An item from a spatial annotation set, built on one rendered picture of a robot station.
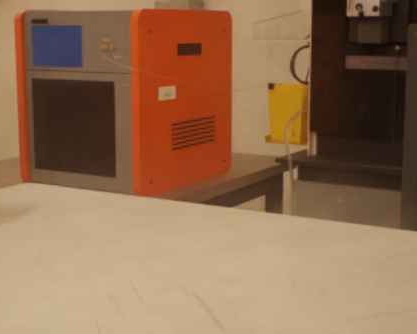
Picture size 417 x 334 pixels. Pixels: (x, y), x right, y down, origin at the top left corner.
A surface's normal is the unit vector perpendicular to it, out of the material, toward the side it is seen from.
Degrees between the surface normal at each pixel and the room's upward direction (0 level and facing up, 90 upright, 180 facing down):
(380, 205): 90
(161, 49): 90
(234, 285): 0
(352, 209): 90
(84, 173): 90
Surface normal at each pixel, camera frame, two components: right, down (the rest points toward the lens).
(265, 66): -0.51, 0.15
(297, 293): 0.00, -0.99
